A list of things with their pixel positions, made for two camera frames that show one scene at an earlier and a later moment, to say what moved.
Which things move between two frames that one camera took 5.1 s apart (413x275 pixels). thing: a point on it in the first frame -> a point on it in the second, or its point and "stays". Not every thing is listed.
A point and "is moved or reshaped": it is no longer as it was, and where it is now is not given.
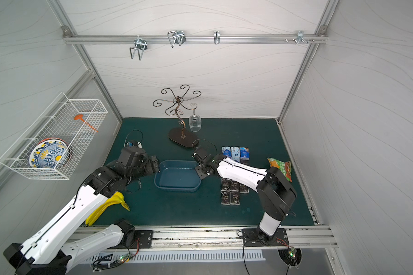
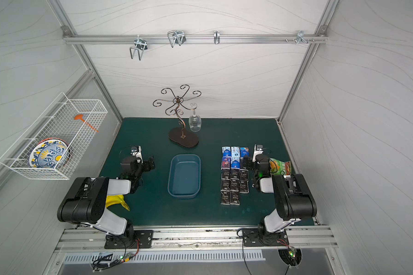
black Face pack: x=234 y=198 stays
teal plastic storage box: x=176 y=175 is moved or reshaped
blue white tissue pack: x=226 y=150 stays
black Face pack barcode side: x=234 y=186 stays
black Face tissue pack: x=244 y=189 is moved or reshaped
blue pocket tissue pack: x=244 y=153 stays
